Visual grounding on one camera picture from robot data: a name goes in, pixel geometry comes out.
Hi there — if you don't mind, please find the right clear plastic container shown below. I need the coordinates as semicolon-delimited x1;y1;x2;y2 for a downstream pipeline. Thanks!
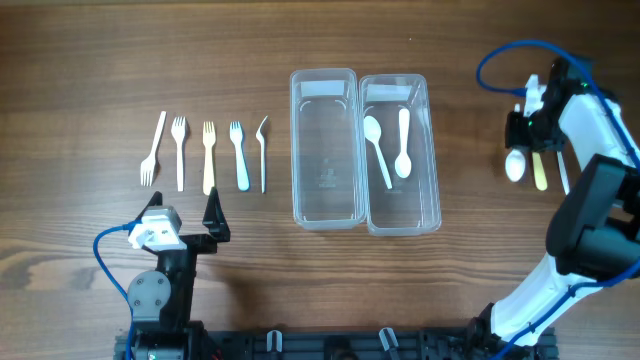
359;74;442;236

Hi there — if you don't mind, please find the left blue cable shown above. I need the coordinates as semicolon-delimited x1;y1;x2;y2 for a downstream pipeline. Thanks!
92;222;144;360

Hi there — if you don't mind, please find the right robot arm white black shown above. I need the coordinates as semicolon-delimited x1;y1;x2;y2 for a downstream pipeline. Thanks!
489;57;639;347

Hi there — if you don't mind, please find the left clear plastic container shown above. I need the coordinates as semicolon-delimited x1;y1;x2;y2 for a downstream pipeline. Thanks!
290;68;366;231

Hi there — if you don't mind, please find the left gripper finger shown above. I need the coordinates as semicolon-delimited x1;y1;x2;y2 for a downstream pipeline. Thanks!
202;187;229;235
135;191;163;221

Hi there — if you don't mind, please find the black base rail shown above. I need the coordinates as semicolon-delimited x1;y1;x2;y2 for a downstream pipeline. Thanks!
114;328;559;360

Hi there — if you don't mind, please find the light blue spork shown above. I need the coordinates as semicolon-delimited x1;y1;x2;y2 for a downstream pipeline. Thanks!
230;121;250;191

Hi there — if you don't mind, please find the right blue cable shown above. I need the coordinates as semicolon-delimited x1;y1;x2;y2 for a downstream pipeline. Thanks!
475;39;640;360

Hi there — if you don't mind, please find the yellow plastic spoon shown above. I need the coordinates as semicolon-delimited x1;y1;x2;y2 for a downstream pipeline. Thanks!
531;152;548;191

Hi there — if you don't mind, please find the blue cable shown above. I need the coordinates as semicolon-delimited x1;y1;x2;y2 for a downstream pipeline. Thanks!
92;222;144;360
475;39;640;360

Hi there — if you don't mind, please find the white fork, tines down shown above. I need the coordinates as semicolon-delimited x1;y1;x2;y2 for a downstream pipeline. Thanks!
140;111;167;186

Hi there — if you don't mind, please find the clear plastic container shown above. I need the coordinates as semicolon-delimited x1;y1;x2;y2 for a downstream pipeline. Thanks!
359;74;442;236
290;68;366;231

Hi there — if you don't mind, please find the yellow plastic fork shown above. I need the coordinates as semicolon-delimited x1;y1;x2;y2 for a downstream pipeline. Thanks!
202;121;216;195

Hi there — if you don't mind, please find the white slim-handled spoon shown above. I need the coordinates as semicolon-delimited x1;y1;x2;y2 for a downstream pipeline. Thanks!
505;149;526;182

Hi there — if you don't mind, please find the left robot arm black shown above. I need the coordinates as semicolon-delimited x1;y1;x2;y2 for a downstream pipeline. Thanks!
119;188;231;359

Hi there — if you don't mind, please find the white wide-handled spoon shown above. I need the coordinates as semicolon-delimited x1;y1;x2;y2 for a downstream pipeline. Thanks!
394;108;412;178

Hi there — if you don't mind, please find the white plastic fork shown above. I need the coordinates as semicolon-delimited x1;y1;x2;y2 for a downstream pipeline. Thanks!
171;116;187;192

